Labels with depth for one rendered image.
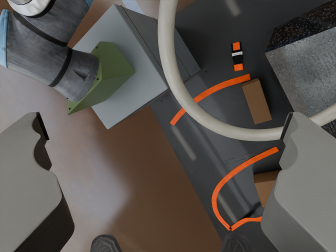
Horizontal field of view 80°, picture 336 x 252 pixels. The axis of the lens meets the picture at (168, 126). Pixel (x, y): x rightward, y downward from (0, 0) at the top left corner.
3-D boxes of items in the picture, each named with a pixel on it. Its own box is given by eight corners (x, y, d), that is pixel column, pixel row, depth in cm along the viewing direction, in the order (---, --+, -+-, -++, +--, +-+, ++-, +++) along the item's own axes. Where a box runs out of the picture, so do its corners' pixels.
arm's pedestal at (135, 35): (161, 103, 180) (106, 142, 105) (129, 55, 174) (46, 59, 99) (210, 72, 158) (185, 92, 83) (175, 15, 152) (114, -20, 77)
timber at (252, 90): (241, 84, 153) (241, 86, 142) (257, 77, 148) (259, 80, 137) (253, 119, 159) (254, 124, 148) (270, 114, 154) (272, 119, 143)
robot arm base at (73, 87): (69, 112, 74) (40, 101, 67) (71, 78, 85) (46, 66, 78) (99, 79, 66) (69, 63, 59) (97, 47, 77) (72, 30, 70)
